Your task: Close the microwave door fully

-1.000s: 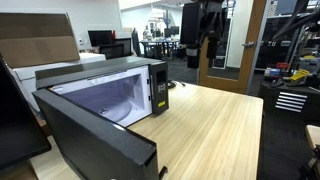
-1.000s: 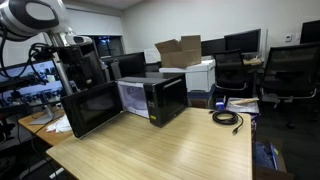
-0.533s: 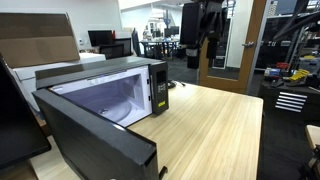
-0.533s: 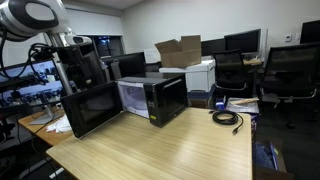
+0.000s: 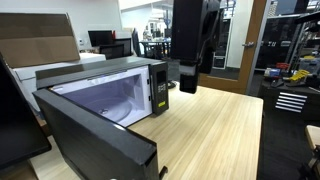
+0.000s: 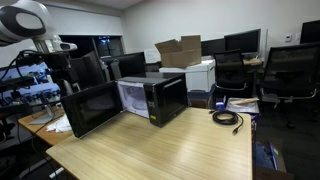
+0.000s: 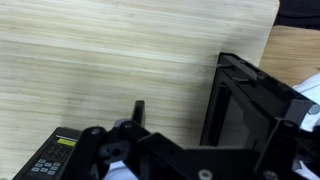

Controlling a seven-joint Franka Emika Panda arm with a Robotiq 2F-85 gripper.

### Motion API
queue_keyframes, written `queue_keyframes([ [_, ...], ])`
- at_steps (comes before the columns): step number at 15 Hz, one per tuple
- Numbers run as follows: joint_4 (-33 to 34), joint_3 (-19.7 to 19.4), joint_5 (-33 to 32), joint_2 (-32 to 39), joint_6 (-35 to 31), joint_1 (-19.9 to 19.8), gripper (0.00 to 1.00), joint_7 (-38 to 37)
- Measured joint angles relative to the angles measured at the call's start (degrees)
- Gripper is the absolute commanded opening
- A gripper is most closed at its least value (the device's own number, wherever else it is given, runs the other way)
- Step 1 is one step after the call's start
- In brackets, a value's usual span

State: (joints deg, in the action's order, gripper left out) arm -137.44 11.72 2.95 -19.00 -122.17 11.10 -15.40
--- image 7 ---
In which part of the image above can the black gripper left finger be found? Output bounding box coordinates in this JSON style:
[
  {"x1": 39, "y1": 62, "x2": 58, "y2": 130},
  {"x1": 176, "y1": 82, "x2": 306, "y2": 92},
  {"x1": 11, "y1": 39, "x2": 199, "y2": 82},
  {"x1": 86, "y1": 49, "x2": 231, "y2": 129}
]
[{"x1": 62, "y1": 99, "x2": 188, "y2": 180}]

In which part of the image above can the dark object beyond table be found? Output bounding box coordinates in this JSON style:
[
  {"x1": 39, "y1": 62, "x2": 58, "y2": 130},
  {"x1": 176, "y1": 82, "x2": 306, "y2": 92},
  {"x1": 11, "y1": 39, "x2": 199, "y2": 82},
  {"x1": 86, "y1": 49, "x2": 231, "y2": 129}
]
[{"x1": 273, "y1": 0, "x2": 320, "y2": 31}]

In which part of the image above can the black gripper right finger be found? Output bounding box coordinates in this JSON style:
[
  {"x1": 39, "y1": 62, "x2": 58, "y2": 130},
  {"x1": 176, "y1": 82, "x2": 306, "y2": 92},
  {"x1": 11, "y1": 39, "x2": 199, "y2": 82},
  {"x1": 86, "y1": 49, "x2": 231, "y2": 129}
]
[{"x1": 254, "y1": 119, "x2": 320, "y2": 180}]

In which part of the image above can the white sheet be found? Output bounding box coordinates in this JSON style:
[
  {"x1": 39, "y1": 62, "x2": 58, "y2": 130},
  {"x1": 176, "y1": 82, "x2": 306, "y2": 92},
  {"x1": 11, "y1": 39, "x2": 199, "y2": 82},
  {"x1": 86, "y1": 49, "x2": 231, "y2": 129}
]
[{"x1": 292, "y1": 72, "x2": 320, "y2": 132}]

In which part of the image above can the microwave body with keypad panel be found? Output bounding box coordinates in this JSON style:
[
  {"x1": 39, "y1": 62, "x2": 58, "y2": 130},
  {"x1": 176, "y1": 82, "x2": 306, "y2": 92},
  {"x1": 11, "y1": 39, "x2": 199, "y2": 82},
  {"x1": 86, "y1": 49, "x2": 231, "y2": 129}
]
[{"x1": 12, "y1": 125, "x2": 138, "y2": 180}]

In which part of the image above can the black microwave door with handle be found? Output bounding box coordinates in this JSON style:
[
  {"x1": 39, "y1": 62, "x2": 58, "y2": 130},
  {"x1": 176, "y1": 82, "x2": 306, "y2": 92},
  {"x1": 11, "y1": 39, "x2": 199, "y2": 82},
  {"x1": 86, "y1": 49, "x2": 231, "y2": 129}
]
[{"x1": 199, "y1": 51, "x2": 317, "y2": 155}]

